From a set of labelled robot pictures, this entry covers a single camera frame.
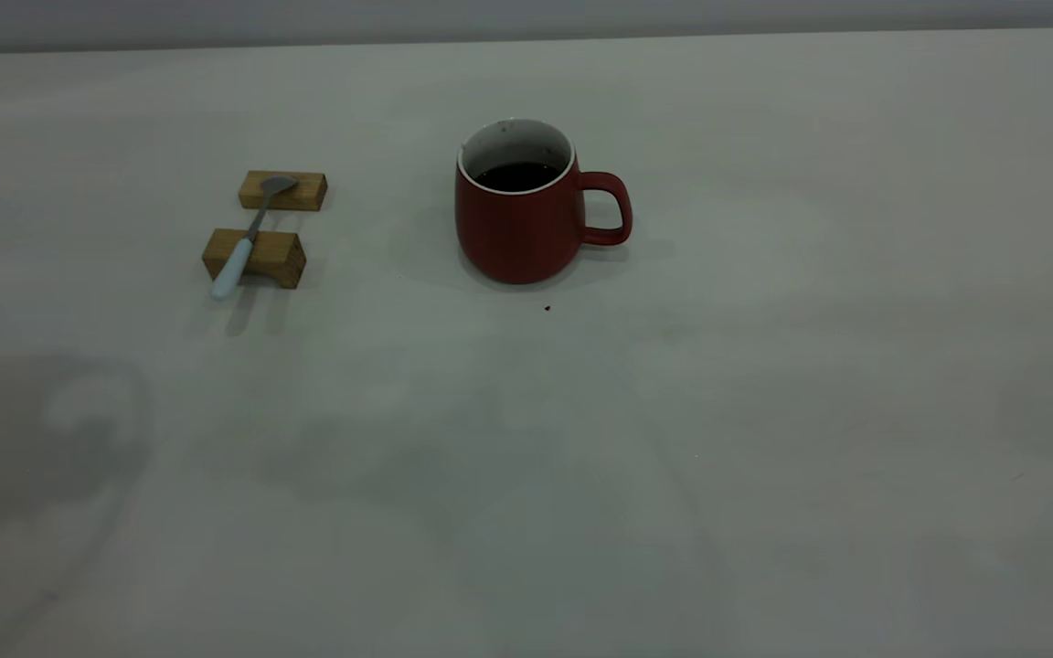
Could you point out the red ceramic mug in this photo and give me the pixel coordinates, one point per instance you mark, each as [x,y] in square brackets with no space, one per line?
[517,228]

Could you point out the flat wooden block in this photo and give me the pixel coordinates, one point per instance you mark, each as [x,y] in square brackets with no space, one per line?
[307,194]

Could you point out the arched wooden block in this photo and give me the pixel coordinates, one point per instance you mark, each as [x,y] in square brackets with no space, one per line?
[280,256]

